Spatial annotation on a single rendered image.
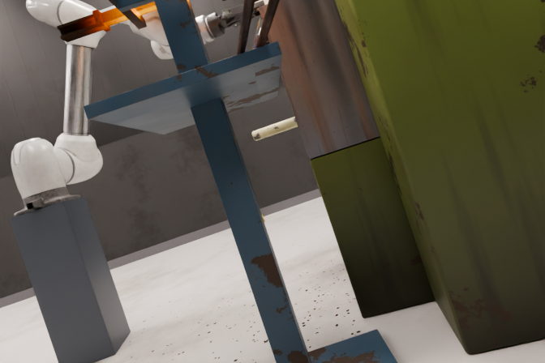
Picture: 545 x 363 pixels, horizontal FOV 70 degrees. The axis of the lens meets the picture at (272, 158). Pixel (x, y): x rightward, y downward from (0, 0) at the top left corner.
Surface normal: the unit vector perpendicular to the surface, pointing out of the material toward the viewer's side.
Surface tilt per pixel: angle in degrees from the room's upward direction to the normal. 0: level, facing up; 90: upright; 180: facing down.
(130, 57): 90
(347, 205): 90
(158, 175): 90
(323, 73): 90
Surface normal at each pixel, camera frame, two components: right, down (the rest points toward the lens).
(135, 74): 0.07, -0.02
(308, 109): -0.16, 0.06
